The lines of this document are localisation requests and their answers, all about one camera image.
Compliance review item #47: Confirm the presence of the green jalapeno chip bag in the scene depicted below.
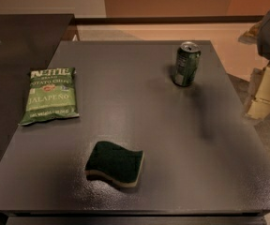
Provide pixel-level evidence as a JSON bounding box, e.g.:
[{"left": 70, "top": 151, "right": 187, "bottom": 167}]
[{"left": 20, "top": 67, "right": 79, "bottom": 126}]

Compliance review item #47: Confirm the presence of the dark side counter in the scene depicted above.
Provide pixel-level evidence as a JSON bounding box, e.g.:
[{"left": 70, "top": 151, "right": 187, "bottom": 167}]
[{"left": 0, "top": 14, "right": 76, "bottom": 161}]

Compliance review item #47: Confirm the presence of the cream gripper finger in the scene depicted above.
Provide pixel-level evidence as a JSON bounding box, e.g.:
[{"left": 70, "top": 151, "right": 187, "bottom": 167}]
[{"left": 244, "top": 62, "right": 270, "bottom": 120}]

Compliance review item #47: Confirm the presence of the green soda can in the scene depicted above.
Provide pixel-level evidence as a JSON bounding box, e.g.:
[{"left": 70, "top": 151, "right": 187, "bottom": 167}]
[{"left": 172, "top": 41, "right": 202, "bottom": 87}]

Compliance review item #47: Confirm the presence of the green and yellow sponge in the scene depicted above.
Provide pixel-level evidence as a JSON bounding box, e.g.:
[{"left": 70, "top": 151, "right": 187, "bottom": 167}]
[{"left": 85, "top": 141, "right": 144, "bottom": 188}]

